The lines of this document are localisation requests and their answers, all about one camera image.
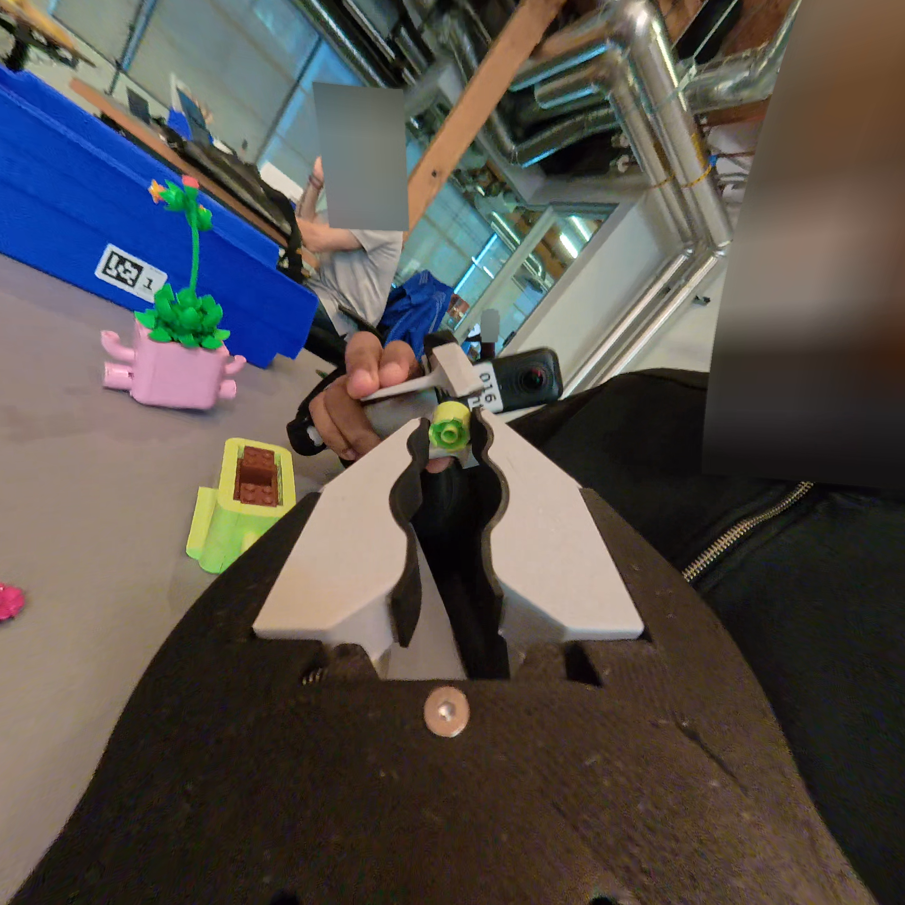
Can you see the person's black jacket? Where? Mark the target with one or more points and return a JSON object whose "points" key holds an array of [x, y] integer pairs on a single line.
{"points": [[778, 636]]}

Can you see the wooden desk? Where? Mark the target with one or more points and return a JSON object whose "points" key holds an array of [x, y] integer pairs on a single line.
{"points": [[120, 113]]}

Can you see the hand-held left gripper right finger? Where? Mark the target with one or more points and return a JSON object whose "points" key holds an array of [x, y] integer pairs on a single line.
{"points": [[565, 565]]}

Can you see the pink toy brick flowerpot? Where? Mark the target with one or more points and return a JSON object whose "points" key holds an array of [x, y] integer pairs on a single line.
{"points": [[170, 375]]}

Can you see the lime toy brick flowerpot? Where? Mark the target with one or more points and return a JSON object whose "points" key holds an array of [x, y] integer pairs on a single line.
{"points": [[219, 537]]}

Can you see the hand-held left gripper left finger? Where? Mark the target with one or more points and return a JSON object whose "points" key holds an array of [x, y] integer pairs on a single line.
{"points": [[332, 565]]}

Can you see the blue plastic bin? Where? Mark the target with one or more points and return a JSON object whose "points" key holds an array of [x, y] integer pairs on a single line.
{"points": [[56, 184]]}

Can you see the pink toy flower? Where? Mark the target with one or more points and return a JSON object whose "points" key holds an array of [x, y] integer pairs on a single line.
{"points": [[8, 602]]}

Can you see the lime round toy piece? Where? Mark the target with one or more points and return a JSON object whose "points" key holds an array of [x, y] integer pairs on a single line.
{"points": [[459, 417]]}

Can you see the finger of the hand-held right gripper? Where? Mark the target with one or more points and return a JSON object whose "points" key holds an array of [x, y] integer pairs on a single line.
{"points": [[466, 462], [456, 371]]}

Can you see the blue jacket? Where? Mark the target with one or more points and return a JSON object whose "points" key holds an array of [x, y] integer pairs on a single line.
{"points": [[417, 304]]}

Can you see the light tripod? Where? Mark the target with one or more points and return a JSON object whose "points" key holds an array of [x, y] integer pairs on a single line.
{"points": [[134, 42]]}

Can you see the person's right hand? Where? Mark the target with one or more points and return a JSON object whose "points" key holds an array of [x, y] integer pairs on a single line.
{"points": [[339, 417]]}

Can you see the silver ventilation duct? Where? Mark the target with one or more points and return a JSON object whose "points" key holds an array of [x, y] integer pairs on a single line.
{"points": [[657, 106]]}

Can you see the black bag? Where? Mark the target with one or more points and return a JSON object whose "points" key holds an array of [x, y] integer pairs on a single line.
{"points": [[233, 184]]}

